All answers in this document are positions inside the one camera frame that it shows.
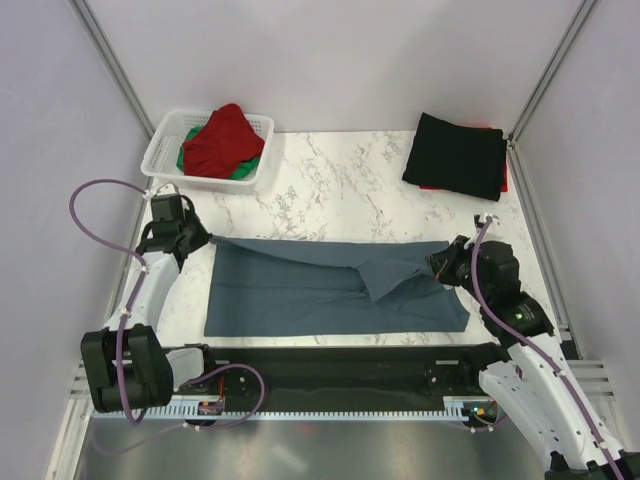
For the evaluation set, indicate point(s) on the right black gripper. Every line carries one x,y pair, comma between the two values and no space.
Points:
441,262

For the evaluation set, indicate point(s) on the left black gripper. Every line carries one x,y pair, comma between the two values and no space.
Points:
202,236

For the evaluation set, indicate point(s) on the white plastic basket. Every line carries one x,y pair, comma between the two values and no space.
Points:
159,160

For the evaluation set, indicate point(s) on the blue-grey t shirt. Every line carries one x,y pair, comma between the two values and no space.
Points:
285,288

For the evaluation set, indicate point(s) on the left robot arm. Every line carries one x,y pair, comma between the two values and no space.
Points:
126,367

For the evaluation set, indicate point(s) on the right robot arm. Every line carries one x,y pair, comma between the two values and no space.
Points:
526,372

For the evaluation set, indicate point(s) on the folded red t shirt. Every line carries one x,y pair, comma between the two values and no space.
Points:
468,160

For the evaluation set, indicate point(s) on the green t shirt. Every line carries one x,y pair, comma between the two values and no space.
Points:
218,157

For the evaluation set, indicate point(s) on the dark red t shirt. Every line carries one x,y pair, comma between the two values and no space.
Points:
228,121

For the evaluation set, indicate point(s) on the folded black t shirt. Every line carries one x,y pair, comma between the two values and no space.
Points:
417,155

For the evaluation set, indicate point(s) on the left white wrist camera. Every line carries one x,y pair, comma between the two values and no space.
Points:
168,188

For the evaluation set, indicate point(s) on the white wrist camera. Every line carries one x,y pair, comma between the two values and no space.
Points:
168,188
481,220

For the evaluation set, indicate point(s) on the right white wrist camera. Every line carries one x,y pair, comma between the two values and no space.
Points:
481,220

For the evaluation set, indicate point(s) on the white slotted cable duct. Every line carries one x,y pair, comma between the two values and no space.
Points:
454,409

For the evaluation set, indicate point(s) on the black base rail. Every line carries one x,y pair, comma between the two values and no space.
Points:
341,378

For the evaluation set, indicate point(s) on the left aluminium frame post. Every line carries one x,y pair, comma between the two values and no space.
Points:
107,53

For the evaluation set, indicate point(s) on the aluminium frame post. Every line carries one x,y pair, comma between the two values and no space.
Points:
580,18
107,53

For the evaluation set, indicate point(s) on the right aluminium frame post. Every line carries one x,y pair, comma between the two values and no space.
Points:
580,18

